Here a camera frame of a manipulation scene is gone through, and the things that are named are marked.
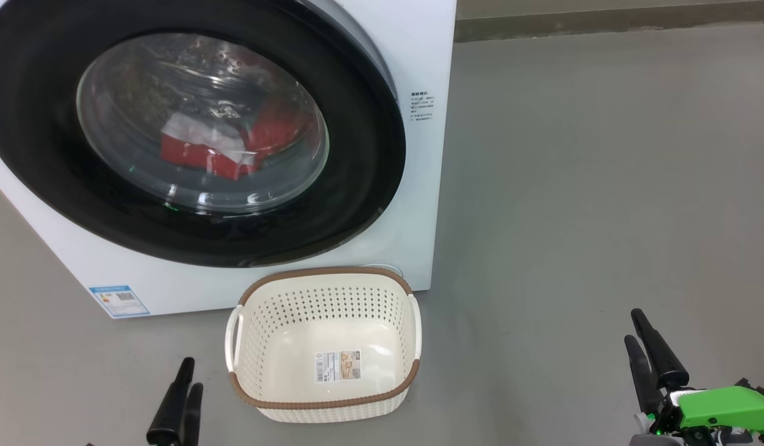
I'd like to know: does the cream laundry basket brown rim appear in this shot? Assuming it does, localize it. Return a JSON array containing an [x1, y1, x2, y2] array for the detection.
[[225, 266, 423, 424]]

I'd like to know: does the grey wall baseboard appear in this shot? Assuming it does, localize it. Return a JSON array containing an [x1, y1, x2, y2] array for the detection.
[[454, 0, 764, 43]]

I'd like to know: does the white front-load washing machine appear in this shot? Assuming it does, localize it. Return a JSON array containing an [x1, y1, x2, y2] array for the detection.
[[0, 0, 458, 320]]

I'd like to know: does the glass washing machine door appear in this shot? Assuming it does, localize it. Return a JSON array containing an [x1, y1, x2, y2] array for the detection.
[[0, 0, 407, 268]]

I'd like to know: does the blue energy label sticker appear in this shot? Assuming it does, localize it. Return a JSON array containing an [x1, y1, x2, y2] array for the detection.
[[89, 285, 151, 318]]

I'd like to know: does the red and white garment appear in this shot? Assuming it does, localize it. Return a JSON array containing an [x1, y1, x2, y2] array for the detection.
[[160, 102, 311, 181]]

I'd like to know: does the white product label sticker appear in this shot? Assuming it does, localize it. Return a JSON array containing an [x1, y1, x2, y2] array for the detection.
[[314, 350, 362, 383]]

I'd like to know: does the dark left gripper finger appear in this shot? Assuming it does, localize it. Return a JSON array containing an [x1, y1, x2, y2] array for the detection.
[[146, 357, 195, 446], [180, 383, 204, 446]]

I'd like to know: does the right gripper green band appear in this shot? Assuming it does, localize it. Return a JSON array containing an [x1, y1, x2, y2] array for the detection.
[[624, 308, 764, 446]]

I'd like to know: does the round drain filter cap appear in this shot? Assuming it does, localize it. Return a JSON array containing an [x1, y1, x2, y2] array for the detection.
[[360, 263, 404, 279]]

